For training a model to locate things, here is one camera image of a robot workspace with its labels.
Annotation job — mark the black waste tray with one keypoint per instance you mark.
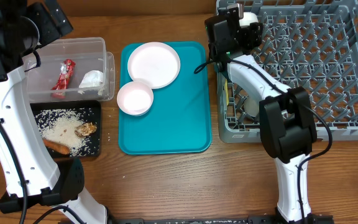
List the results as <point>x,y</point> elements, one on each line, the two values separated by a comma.
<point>92,114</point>

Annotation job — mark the red snack wrapper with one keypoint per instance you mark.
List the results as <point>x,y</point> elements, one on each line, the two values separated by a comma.
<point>66,72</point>

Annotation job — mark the beige rice grains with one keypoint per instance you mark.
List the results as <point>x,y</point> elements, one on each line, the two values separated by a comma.
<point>59,126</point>

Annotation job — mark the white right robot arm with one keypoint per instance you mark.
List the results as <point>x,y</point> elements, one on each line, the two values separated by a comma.
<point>286,119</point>

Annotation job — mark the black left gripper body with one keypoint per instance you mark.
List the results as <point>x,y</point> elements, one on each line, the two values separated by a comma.
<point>48,30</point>

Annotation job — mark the brown food scraps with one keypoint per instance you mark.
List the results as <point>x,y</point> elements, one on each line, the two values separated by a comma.
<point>85,129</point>

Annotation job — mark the yellow plastic spoon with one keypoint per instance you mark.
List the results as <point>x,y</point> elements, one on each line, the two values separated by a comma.
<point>226,92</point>

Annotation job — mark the large pink plate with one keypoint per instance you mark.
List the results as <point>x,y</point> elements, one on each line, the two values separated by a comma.
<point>154,63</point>

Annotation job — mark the grey dishwasher rack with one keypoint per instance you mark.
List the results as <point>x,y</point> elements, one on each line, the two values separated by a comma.
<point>314,44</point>

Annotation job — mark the pale green bowl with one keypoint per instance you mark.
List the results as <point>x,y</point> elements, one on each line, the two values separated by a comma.
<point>247,19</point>

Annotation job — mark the crumpled white tissue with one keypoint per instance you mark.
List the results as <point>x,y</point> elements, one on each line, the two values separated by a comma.
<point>93,78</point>

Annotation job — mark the clear plastic bin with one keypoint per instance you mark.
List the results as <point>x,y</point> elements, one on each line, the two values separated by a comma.
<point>88,54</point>

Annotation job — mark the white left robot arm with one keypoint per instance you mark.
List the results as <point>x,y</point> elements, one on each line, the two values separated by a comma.
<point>32,176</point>

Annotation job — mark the white plastic cup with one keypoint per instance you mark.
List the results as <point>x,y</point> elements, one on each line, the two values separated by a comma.
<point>251,107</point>

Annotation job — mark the teal plastic tray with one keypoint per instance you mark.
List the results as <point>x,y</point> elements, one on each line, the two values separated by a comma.
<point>179,120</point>

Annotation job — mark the small pink plate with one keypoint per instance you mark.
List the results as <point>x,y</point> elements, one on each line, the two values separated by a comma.
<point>135,98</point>

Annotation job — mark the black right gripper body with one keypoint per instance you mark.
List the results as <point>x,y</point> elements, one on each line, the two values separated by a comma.
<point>248,35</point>

